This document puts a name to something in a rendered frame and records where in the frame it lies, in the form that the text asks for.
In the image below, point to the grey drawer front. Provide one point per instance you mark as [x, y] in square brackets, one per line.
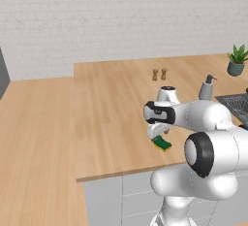
[140, 205]
[137, 183]

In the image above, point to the grey soap dispenser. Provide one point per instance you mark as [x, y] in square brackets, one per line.
[206, 89]

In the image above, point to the dark grey sink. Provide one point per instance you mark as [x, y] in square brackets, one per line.
[237, 104]

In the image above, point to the grey cupboard door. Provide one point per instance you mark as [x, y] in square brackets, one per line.
[103, 202]

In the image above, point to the green and yellow sponge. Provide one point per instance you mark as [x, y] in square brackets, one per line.
[163, 145]

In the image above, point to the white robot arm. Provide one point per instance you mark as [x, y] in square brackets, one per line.
[206, 145]

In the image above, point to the dark grey appliance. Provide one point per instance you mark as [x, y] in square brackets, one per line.
[3, 74]

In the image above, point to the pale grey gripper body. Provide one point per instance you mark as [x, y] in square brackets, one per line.
[155, 129]

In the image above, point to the green plant in grey pot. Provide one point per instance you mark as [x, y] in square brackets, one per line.
[236, 63]

